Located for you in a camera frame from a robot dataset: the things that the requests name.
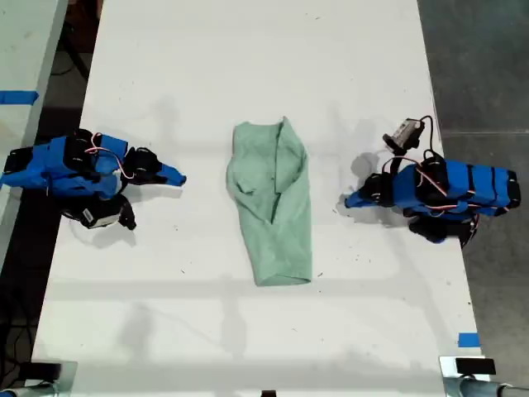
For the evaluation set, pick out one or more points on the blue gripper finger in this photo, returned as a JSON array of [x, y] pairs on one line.
[[169, 180], [361, 204], [357, 196], [172, 171]]

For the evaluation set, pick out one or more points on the pale green t-shirt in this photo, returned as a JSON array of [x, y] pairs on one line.
[[268, 207]]

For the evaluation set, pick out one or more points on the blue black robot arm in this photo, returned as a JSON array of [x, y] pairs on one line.
[[454, 186], [58, 165]]

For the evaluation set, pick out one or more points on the long blue tape strip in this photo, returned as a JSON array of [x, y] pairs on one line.
[[18, 97]]

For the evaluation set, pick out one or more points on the white side table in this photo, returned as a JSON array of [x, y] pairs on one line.
[[25, 45]]

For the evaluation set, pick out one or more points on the short blue tape strip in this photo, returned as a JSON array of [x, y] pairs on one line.
[[469, 340]]

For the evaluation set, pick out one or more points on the metal clamp plate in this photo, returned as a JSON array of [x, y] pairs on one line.
[[447, 372], [68, 374]]

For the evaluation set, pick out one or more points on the small black box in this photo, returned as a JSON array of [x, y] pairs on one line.
[[475, 366], [45, 371]]

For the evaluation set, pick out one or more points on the tiny black block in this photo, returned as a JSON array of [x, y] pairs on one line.
[[268, 393]]

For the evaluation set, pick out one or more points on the grey metal pipe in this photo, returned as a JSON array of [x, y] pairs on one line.
[[25, 392], [492, 389]]

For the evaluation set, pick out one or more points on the black camera stalk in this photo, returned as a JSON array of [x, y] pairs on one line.
[[396, 161]]

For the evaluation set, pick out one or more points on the grey black camera box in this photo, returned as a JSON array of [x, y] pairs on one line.
[[404, 132]]

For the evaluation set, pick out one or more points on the black camera box white label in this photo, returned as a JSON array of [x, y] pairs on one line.
[[99, 215]]

